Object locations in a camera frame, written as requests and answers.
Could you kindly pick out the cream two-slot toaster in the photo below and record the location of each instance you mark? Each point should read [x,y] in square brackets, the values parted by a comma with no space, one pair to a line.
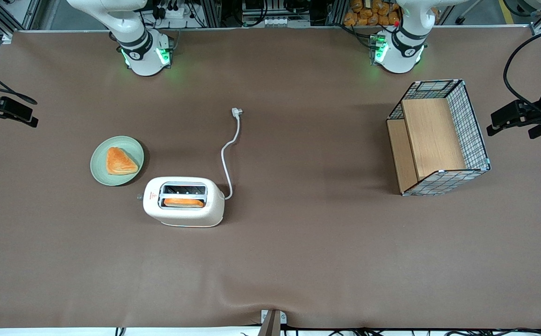
[184,215]

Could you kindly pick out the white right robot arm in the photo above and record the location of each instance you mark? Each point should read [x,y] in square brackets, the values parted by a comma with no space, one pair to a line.
[142,53]

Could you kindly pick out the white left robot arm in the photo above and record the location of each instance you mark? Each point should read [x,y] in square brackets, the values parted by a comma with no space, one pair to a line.
[401,53]

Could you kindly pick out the toast slice in toaster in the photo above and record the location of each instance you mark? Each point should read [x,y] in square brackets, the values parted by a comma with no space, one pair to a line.
[184,202]

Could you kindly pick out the pale green plate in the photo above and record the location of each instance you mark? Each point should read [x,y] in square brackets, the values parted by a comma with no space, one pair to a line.
[100,170]

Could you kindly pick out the triangular orange pastry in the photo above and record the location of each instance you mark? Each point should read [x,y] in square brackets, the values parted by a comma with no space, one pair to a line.
[120,162]

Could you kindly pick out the pile of orange bread rolls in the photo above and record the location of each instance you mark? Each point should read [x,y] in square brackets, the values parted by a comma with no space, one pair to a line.
[368,13]

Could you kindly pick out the white power strip with plugs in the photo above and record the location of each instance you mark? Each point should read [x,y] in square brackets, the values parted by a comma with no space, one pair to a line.
[177,13]

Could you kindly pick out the brown table cloth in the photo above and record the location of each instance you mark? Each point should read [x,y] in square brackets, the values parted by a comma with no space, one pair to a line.
[298,261]

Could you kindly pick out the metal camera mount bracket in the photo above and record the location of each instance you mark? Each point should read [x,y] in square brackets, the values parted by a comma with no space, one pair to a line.
[272,324]

